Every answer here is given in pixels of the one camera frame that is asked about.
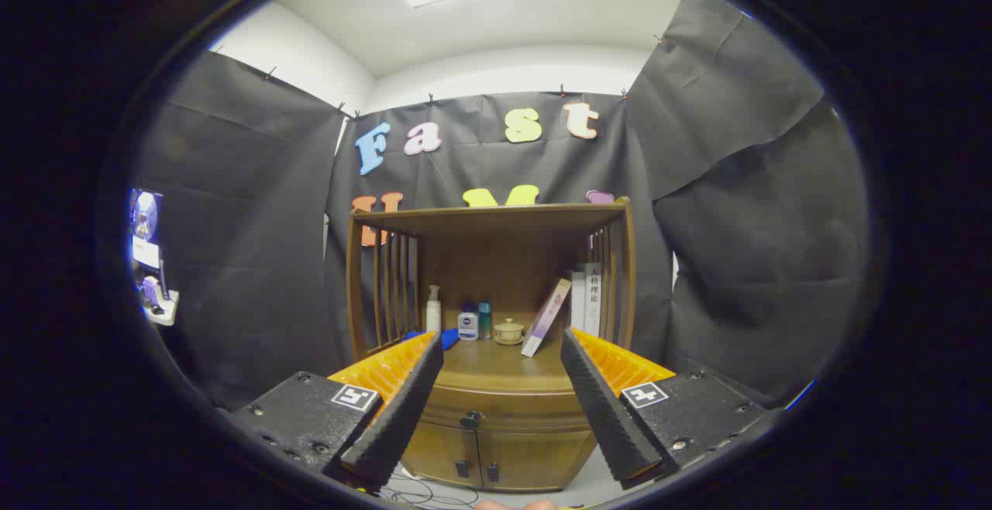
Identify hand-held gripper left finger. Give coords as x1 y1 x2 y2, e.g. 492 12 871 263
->
225 330 445 489

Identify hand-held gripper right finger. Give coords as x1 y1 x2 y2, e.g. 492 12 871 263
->
560 327 768 491

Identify wooden drawer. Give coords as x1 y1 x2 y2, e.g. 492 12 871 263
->
425 384 596 435

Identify wooden countertop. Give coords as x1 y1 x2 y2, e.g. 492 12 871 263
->
366 330 613 396

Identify wooden cabinet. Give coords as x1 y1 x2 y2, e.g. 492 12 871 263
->
345 198 636 493

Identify blue cloth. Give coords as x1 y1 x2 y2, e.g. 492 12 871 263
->
403 328 460 350

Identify purple and white book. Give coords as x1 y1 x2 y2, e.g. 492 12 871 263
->
520 278 572 358

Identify white book black characters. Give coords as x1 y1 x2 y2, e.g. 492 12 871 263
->
583 262 603 337

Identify white side table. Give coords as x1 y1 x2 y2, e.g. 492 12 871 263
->
142 289 181 327

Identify computer monitor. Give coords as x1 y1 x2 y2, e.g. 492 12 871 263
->
130 188 164 271

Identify black floor cables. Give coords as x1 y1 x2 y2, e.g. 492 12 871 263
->
380 467 481 509

